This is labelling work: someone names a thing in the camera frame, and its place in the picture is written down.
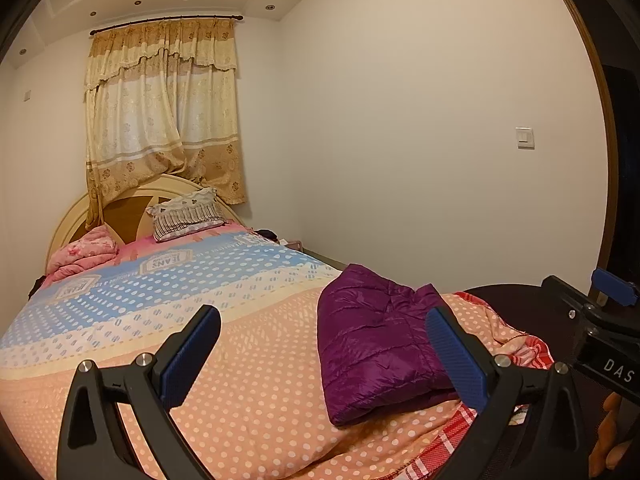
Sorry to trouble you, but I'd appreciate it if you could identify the striped pillow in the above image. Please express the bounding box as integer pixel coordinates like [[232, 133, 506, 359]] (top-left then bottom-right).
[[146, 187, 230, 243]]

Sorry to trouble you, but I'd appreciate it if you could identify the person's right hand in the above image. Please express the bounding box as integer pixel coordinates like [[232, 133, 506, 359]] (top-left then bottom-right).
[[590, 391, 624, 480]]

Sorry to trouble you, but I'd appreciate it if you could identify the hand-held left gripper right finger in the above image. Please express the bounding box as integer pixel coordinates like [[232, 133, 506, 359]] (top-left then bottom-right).
[[426, 306, 591, 480]]

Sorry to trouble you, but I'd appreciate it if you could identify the dark curtain rod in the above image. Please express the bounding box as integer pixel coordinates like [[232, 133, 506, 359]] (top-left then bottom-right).
[[89, 15, 244, 37]]

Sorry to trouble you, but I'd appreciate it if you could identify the polka dot bed blanket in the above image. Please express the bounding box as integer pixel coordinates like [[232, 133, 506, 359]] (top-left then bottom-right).
[[0, 222, 531, 480]]

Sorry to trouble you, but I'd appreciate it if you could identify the red plaid blanket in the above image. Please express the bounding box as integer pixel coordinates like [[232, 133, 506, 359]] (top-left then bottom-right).
[[390, 295, 556, 480]]

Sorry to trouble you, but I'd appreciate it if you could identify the purple puffer jacket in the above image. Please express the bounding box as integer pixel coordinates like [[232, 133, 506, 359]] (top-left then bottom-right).
[[318, 263, 481, 427]]

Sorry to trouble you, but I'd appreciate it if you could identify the pink floral quilt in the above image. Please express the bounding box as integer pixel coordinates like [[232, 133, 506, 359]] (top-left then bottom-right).
[[32, 225, 121, 291]]

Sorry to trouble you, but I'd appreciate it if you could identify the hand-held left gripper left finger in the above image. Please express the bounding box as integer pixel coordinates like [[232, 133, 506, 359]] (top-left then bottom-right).
[[57, 305, 221, 480]]

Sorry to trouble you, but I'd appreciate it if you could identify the cream wooden bed headboard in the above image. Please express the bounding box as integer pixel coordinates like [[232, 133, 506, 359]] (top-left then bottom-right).
[[46, 175, 243, 273]]

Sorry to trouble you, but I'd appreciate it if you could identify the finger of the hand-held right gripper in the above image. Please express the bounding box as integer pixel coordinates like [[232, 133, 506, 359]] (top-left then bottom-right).
[[542, 275, 608, 326], [591, 268, 639, 307]]

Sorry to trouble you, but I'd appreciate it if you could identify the brown wooden door frame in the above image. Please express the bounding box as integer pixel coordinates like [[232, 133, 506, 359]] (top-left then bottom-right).
[[545, 0, 640, 281]]

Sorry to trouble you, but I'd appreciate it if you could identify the beige floral curtain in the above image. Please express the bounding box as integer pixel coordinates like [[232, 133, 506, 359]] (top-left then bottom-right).
[[84, 17, 247, 231]]

